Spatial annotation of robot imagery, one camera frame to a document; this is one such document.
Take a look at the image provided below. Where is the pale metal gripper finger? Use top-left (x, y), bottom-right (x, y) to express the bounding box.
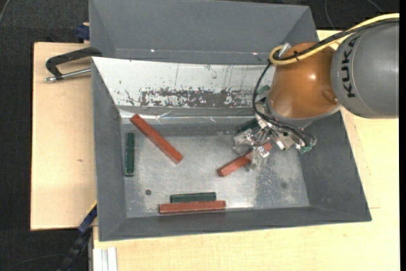
top-left (246, 145), bottom-right (271, 172)
top-left (233, 131), bottom-right (256, 154)

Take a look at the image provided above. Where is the pale wood board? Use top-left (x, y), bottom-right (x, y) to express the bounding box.
top-left (30, 41), bottom-right (98, 231)

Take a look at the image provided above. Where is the red-brown block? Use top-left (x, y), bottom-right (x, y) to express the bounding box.
top-left (129, 113), bottom-right (185, 166)
top-left (216, 142), bottom-right (273, 178)
top-left (158, 200), bottom-right (227, 215)

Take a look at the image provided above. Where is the grey metal bin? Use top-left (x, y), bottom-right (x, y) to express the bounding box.
top-left (88, 0), bottom-right (372, 242)

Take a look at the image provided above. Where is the dark green flat block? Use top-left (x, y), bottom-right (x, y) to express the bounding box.
top-left (169, 192), bottom-right (218, 204)
top-left (124, 131), bottom-right (136, 177)

